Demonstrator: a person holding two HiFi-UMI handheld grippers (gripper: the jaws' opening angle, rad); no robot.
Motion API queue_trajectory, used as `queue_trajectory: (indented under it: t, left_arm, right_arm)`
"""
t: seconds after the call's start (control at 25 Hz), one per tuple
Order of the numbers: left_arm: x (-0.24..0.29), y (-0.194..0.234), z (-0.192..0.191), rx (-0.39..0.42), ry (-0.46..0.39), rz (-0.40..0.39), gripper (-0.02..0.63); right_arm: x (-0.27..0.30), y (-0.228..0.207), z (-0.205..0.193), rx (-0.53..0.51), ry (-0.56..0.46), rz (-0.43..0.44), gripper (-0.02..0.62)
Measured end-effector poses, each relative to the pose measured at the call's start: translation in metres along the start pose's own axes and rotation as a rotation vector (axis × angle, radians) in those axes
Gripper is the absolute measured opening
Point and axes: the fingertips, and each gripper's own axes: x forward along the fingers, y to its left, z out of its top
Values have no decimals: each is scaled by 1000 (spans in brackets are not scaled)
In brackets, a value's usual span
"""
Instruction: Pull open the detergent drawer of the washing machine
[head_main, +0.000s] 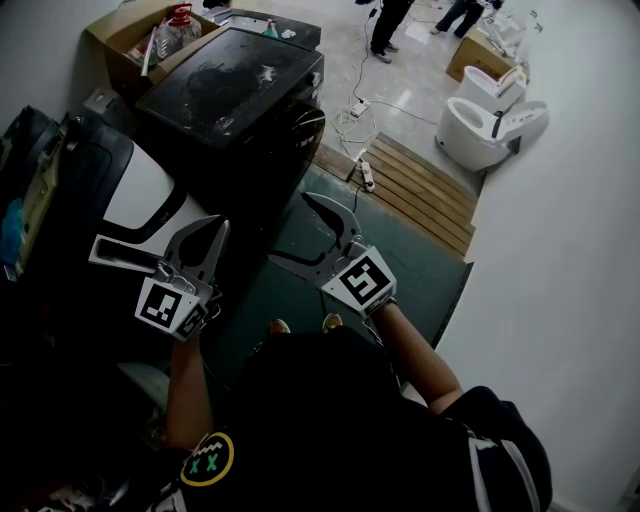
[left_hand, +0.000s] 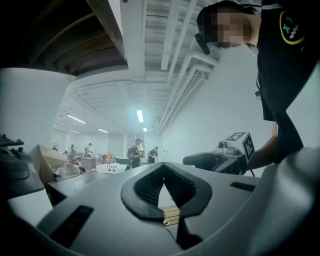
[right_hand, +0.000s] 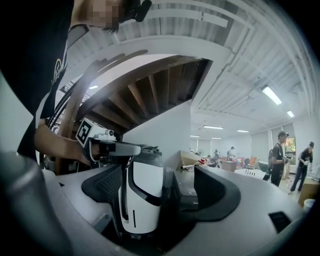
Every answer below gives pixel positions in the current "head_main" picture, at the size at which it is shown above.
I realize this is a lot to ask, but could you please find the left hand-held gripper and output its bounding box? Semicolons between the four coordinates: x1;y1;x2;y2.
88;213;232;343

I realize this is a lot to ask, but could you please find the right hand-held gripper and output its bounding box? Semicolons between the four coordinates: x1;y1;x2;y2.
267;190;398;319

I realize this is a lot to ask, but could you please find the black washing machine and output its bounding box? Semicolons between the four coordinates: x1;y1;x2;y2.
134;26;327;254

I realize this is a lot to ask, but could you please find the person's right forearm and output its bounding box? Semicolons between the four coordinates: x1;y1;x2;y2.
373;301;465;415

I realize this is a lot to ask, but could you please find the person's left forearm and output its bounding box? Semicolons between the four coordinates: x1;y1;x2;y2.
163;327;217;452

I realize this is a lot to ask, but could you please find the white and black appliance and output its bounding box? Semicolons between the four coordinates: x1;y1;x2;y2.
59;113;214;247

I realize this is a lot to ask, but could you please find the dark green floor mat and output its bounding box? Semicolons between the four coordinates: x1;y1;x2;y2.
212;163;475;396

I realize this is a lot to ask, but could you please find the wooden slatted platform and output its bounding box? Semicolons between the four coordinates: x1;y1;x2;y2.
313;131;478;260

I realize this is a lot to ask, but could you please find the blue plastic bag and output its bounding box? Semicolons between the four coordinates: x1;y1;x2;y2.
0;198;26;267

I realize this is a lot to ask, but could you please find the black bag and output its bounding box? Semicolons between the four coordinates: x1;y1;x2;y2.
0;104;69;281

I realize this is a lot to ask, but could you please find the person's black shirt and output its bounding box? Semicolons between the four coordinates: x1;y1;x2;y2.
169;325;555;512

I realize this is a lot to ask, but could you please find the white toilet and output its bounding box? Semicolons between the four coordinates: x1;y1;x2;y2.
434;96;551;173
457;64;529;115

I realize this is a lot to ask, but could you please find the clear bottle with red cap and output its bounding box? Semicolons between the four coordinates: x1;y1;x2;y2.
153;3;203;59

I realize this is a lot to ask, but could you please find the dark appliance with white top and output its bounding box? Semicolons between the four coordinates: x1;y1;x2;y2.
215;8;323;52

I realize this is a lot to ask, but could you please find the closed brown cardboard box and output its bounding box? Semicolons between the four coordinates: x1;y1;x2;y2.
444;27;521;84

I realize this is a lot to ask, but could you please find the tangled white cable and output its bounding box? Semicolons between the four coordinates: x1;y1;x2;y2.
329;103;379;164

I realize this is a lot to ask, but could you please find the grey metal bracket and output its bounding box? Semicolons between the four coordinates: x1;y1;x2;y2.
83;87;121;119

